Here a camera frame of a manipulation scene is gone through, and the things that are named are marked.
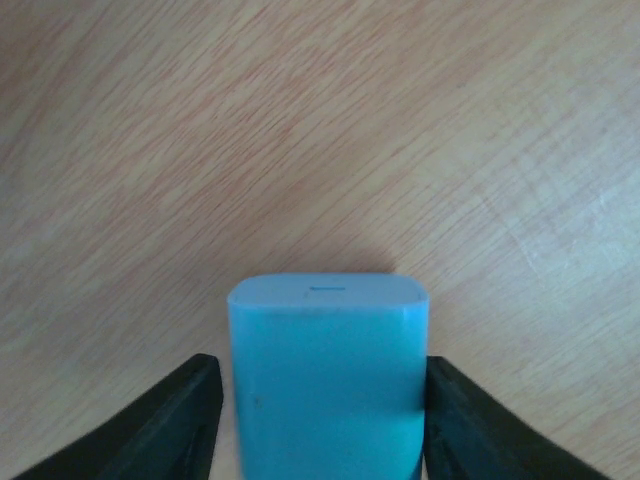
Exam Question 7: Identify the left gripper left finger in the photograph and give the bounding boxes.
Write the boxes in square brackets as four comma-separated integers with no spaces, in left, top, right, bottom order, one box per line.
[17,353,223,479]

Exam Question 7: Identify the blue charger plug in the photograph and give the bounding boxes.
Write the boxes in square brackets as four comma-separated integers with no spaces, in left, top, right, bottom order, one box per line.
[227,273,429,479]

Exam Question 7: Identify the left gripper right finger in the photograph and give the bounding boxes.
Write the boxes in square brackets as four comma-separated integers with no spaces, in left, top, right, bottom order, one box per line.
[423,356,605,479]

